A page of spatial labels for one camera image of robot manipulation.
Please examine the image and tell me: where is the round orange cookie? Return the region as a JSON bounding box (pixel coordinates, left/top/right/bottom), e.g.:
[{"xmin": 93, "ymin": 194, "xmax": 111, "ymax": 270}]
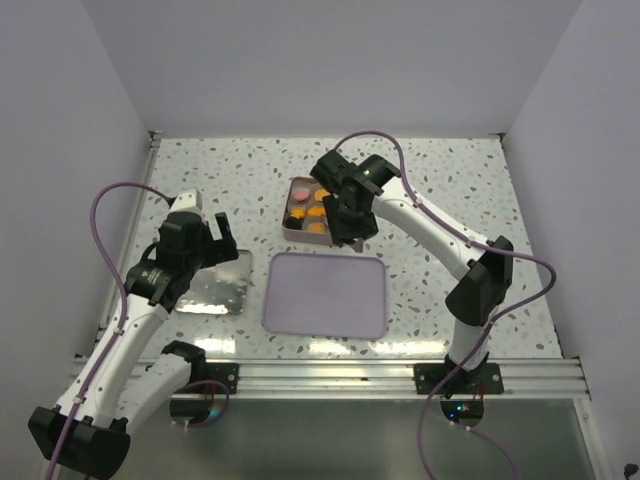
[{"xmin": 313, "ymin": 189, "xmax": 330, "ymax": 202}]

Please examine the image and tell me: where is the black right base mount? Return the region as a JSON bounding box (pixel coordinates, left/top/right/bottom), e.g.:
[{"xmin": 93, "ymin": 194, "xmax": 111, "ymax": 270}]
[{"xmin": 413, "ymin": 362, "xmax": 505, "ymax": 396}]

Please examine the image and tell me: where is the black sandwich cookie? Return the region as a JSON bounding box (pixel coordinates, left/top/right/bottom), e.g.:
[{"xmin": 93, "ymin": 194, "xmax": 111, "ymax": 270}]
[{"xmin": 284, "ymin": 216, "xmax": 303, "ymax": 230}]

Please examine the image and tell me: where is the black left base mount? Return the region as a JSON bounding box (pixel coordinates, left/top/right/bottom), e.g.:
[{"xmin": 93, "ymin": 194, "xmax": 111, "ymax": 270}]
[{"xmin": 190, "ymin": 362, "xmax": 240, "ymax": 396}]

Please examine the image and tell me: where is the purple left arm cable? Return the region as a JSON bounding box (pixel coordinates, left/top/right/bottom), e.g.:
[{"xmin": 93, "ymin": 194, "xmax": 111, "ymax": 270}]
[{"xmin": 44, "ymin": 180, "xmax": 176, "ymax": 480}]

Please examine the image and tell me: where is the aluminium front rail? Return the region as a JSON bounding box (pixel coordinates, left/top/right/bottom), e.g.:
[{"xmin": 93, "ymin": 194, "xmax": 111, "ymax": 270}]
[{"xmin": 207, "ymin": 359, "xmax": 590, "ymax": 400}]

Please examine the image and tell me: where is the pink cookie tin box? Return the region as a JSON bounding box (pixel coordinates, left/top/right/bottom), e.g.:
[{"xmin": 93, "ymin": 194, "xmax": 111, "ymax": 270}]
[{"xmin": 281, "ymin": 176, "xmax": 333, "ymax": 247}]

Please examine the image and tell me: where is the orange flower cookie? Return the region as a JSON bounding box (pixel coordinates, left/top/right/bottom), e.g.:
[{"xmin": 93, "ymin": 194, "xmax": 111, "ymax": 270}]
[{"xmin": 306, "ymin": 222, "xmax": 326, "ymax": 234}]

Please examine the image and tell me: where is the silver tin lid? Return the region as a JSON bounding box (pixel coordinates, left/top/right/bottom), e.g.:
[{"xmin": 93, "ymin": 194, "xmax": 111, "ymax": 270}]
[{"xmin": 175, "ymin": 250, "xmax": 253, "ymax": 316}]

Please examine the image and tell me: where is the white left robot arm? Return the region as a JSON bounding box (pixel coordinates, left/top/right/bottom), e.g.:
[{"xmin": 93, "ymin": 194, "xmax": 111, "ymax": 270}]
[{"xmin": 28, "ymin": 211, "xmax": 239, "ymax": 479}]

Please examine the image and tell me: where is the lilac plastic tray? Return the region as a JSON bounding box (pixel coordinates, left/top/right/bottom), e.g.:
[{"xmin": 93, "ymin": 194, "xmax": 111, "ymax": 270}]
[{"xmin": 262, "ymin": 252, "xmax": 387, "ymax": 340}]

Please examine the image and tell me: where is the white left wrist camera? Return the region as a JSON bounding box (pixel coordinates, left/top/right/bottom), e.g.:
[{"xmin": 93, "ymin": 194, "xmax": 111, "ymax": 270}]
[{"xmin": 170, "ymin": 189, "xmax": 202, "ymax": 215}]

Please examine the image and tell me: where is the pink round cookie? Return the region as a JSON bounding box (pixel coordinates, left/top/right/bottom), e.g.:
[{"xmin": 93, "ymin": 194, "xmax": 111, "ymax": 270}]
[{"xmin": 293, "ymin": 190, "xmax": 310, "ymax": 202}]

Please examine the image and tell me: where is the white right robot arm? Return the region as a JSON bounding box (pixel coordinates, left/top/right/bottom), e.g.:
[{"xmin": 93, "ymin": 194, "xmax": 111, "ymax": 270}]
[{"xmin": 311, "ymin": 150, "xmax": 513, "ymax": 395}]

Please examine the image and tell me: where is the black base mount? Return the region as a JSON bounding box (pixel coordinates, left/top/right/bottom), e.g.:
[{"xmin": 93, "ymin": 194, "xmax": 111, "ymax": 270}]
[
  {"xmin": 413, "ymin": 362, "xmax": 505, "ymax": 396},
  {"xmin": 190, "ymin": 362, "xmax": 240, "ymax": 396}
]

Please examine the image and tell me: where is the orange fish cookie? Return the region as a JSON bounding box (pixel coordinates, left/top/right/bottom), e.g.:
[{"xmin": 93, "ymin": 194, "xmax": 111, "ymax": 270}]
[
  {"xmin": 289, "ymin": 208, "xmax": 306, "ymax": 220},
  {"xmin": 307, "ymin": 206, "xmax": 326, "ymax": 218}
]

